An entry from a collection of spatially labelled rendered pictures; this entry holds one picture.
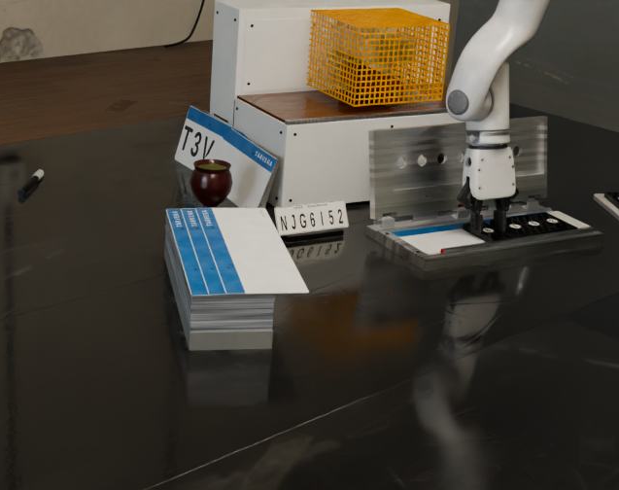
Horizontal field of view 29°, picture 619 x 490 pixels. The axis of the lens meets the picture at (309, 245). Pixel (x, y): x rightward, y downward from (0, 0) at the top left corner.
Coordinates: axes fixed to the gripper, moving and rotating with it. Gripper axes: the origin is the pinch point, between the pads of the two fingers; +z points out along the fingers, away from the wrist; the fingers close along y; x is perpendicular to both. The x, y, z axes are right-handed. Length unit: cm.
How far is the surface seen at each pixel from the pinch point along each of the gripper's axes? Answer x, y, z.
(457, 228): 5.7, -3.4, 1.5
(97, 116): 111, -38, -19
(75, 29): 181, -18, -41
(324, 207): 16.7, -27.6, -4.1
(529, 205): 10.8, 19.6, -0.4
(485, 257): -6.6, -6.0, 5.1
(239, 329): -24, -67, 6
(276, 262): -15, -56, -2
